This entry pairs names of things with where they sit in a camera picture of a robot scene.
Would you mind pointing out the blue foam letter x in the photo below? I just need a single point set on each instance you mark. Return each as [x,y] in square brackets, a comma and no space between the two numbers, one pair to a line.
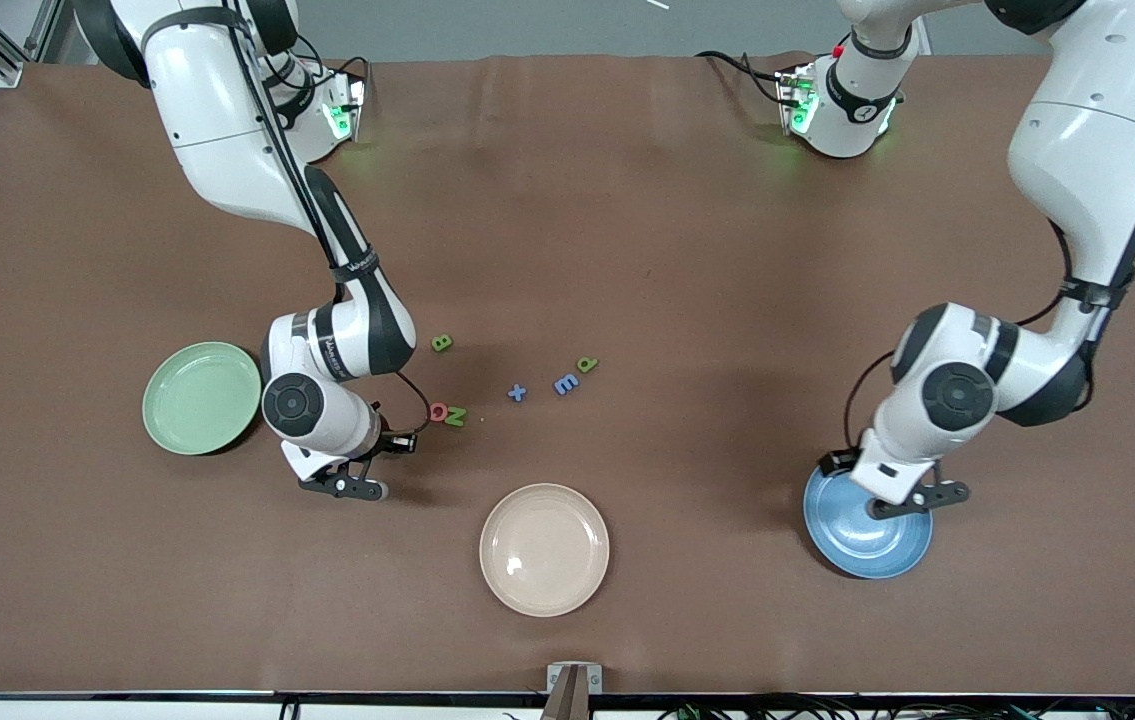
[517,392]

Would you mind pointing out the green foam capital letter N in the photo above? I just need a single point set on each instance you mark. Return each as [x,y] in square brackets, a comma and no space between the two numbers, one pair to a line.
[456,417]

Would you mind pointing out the cream plastic plate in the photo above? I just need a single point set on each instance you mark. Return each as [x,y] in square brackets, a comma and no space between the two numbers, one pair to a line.
[544,550]

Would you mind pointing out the green foam letter p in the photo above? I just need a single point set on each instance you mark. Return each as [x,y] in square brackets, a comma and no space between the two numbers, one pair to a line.
[587,364]

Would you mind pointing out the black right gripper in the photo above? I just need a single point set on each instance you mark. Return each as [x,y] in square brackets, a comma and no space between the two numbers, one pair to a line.
[386,437]

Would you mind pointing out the blue plastic plate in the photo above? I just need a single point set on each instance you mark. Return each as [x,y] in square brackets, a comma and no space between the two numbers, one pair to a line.
[867,550]

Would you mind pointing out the green plastic plate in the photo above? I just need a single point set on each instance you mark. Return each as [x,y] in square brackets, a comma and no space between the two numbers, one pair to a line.
[197,400]

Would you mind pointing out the metal table edge bracket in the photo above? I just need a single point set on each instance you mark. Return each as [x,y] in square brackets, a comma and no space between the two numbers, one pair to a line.
[574,690]

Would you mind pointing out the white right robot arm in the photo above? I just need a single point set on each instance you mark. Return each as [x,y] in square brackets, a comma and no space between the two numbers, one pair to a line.
[217,130]

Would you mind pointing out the brown table cover mat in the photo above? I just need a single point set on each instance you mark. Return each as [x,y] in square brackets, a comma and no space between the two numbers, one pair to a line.
[677,300]

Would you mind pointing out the red foam letter Q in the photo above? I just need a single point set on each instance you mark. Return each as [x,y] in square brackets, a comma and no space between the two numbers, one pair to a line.
[437,412]

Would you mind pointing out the blue foam letter m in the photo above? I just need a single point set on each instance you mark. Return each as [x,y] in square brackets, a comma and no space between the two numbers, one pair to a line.
[566,384]

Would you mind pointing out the green foam letter B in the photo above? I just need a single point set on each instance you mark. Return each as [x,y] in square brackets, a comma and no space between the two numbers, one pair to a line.
[441,343]

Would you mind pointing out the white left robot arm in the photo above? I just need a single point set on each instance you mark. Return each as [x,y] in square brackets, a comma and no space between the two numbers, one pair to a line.
[1077,130]

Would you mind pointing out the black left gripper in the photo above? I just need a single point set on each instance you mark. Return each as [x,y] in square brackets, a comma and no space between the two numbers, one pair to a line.
[838,463]

